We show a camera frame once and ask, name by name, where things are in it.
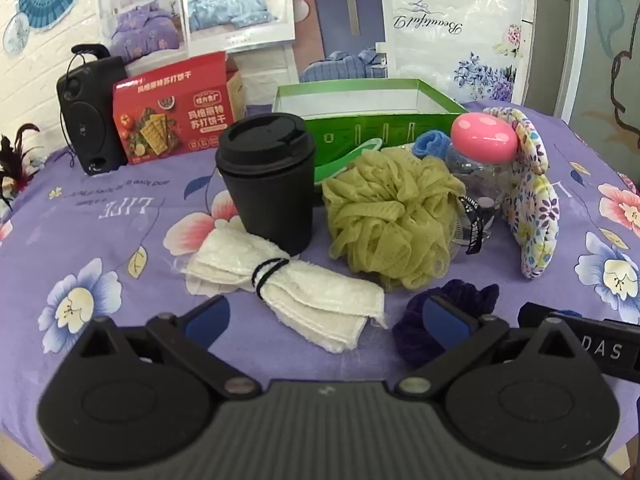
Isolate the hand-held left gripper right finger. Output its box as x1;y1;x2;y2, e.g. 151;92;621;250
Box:
397;295;593;403

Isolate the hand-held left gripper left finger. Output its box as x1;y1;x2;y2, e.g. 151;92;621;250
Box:
75;295;263;403

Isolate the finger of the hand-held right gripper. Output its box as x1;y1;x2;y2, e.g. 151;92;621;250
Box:
517;302;583;331

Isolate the floral oven mitt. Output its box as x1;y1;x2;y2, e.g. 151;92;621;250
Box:
481;106;561;279

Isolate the green mesh bath sponge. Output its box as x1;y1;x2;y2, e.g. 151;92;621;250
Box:
321;151;467;292

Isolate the blue fluffy towel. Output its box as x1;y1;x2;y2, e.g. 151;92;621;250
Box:
412;130;454;159

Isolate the green bath mitt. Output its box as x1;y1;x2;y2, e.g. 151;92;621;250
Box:
314;137;384;182

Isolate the green cardboard box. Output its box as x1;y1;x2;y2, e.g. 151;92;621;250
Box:
271;78;469;182

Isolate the purple velvet scrunchie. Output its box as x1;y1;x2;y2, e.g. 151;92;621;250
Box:
391;279;501;367

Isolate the purple floral bedsheet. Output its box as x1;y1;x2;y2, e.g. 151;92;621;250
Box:
0;97;640;461

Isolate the white folded towel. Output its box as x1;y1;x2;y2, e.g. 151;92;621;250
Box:
181;230;389;354

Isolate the black lidded coffee cup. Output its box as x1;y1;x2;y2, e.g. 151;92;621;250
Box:
216;112;317;257

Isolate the clear jar with pink lid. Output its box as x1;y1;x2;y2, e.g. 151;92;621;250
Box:
444;112;519;257

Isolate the red cracker box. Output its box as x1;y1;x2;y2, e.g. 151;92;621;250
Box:
112;51;247;166

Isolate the black speaker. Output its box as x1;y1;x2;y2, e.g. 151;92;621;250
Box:
55;43;130;176

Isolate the dark feather decoration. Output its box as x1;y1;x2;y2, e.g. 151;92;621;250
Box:
0;124;43;212

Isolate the blue folded fabric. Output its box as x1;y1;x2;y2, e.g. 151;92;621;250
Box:
291;0;394;84

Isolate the floral plastic bedding package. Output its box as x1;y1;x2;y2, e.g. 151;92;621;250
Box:
389;0;528;107

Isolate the small blue paper fan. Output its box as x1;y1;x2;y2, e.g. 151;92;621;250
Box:
2;11;32;57

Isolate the black hair tie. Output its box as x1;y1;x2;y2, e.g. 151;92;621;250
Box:
251;256;292;302

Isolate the black printed strap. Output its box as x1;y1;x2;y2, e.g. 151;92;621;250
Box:
456;194;485;257

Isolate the purple bedding wall photo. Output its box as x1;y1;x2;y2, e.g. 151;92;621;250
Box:
96;0;190;62

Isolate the blue bedding wall photo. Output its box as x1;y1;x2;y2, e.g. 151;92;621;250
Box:
179;0;297;57

